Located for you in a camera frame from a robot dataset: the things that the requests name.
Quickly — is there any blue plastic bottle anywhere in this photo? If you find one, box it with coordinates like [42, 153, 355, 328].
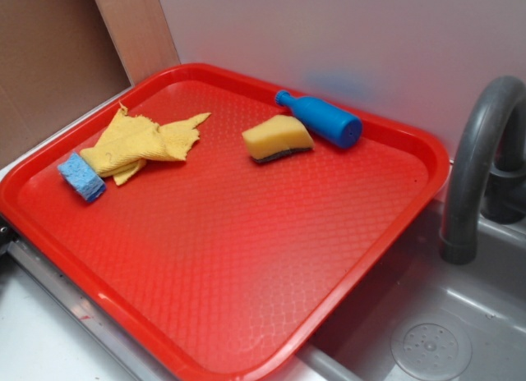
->
[275, 90, 363, 149]

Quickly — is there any brown cardboard panel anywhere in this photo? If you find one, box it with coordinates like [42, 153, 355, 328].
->
[1, 0, 130, 167]

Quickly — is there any yellow cloth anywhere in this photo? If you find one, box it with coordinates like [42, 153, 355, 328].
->
[81, 105, 210, 186]

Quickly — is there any grey plastic sink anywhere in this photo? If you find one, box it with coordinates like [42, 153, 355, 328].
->
[296, 200, 526, 381]

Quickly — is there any blue sponge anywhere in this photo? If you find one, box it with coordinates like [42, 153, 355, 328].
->
[58, 153, 106, 203]

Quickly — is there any yellow sponge with green scourer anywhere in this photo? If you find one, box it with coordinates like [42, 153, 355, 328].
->
[242, 115, 315, 163]

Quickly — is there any grey toy faucet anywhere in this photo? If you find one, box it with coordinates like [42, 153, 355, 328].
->
[440, 76, 525, 264]

